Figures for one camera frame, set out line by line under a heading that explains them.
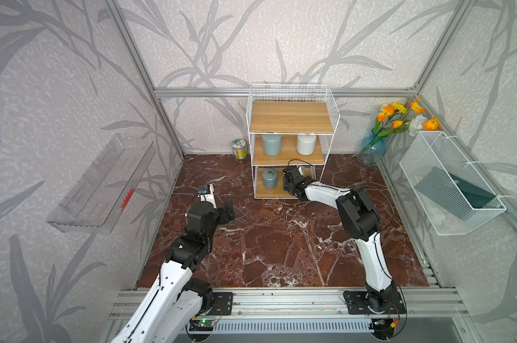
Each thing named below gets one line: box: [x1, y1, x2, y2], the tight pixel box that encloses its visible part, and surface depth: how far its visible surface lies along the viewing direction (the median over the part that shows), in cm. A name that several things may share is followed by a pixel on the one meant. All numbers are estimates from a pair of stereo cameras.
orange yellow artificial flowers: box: [373, 97, 441, 138], surface depth 93 cm
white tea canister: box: [296, 134, 318, 156], surface depth 84 cm
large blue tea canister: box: [262, 134, 283, 157], surface depth 85 cm
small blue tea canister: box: [262, 168, 278, 190], surface depth 104 cm
